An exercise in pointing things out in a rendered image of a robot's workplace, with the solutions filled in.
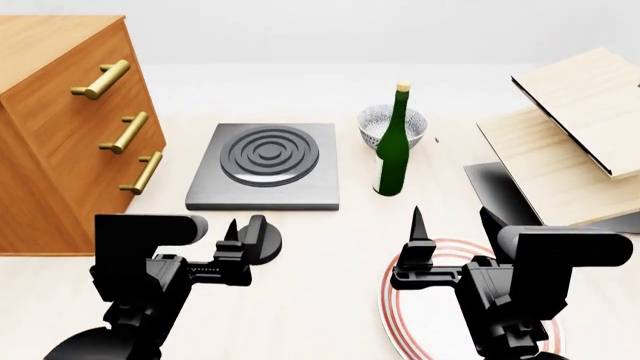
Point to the white patterned bowl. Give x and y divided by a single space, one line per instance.
370 129

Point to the white plate with red rings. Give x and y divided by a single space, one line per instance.
400 330

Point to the light wooden rack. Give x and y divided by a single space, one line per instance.
560 150

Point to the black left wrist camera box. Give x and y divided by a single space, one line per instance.
125 240

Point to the wooden drawer cabinet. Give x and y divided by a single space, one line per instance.
45 150

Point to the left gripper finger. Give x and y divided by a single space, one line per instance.
231 249

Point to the grey square stove plate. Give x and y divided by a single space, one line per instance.
207 191

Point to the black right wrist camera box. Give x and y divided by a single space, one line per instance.
565 262

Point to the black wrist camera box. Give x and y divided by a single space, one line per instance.
125 240
565 262

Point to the green wine bottle with cork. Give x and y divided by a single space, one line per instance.
392 161

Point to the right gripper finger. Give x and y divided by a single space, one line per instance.
418 247

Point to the dark round stove burner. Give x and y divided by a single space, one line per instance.
270 153

